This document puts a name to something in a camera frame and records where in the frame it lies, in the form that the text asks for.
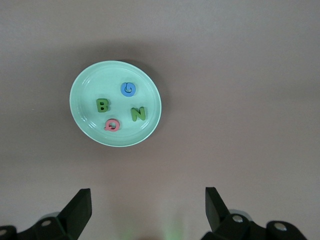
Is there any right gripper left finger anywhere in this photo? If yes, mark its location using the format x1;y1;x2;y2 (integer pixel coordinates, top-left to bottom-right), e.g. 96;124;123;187
0;188;93;240

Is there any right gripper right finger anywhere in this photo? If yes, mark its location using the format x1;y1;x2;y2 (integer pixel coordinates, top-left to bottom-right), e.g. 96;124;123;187
202;186;305;240

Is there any pink foam letter Q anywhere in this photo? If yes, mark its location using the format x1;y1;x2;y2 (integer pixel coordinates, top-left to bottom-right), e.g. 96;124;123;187
103;118;121;133

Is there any green foam letter B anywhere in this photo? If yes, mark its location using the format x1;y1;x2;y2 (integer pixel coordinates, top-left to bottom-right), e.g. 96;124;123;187
96;97;111;114

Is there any green foam letter N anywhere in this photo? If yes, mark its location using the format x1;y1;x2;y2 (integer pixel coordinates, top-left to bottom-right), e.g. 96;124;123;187
129;106;147;123

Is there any blue foam letter G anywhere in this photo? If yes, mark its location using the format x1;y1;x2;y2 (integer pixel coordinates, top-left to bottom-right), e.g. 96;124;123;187
120;81;137;98

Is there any green plate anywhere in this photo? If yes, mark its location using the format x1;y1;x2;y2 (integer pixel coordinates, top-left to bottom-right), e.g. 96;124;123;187
69;60;163;148

